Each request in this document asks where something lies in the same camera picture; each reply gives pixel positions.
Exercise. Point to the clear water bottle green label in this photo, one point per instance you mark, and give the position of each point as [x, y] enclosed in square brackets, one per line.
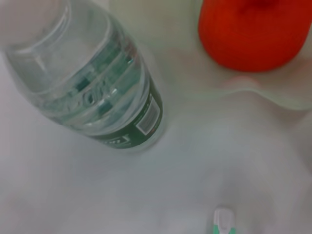
[97, 85]

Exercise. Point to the orange toy fruit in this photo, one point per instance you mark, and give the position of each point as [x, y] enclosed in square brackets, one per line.
[243, 36]

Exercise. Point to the clear glass fruit plate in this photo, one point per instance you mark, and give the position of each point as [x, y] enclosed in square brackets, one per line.
[268, 92]

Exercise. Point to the green utility knife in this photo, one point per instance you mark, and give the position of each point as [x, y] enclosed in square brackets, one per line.
[223, 217]

